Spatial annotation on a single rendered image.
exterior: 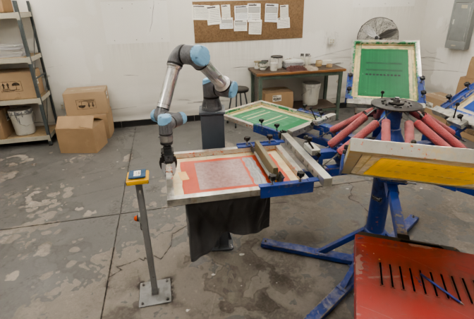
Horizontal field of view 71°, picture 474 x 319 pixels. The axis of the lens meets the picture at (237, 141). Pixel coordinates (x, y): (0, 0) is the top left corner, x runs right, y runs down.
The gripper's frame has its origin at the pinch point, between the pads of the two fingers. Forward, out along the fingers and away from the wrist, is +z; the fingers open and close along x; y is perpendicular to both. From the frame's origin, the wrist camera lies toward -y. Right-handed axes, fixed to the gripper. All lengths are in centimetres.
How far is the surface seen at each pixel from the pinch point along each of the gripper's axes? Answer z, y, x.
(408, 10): -80, 380, -434
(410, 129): -26, -23, -137
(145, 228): 42.5, 9.9, 17.9
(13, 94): 26, 331, 205
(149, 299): 100, 6, 21
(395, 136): -14, -6, -141
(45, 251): 102, 78, 108
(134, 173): 3.4, 12.3, 20.7
